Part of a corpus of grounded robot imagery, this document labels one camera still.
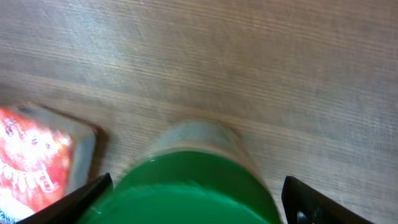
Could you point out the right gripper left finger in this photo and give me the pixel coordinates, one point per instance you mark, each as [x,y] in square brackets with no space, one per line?
[70,208]

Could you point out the orange small box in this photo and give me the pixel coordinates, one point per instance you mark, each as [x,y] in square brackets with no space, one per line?
[44,156]

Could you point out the green lid jar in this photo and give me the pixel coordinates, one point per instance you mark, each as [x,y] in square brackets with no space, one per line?
[197,172]

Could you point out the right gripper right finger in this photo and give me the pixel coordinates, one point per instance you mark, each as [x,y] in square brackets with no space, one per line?
[303,204]

